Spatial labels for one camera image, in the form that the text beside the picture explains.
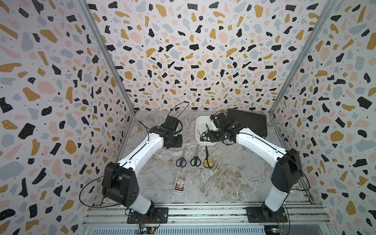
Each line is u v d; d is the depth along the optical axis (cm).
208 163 92
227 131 62
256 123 109
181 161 94
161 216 73
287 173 46
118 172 45
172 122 66
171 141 71
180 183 83
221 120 66
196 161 94
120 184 42
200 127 114
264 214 66
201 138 104
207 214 76
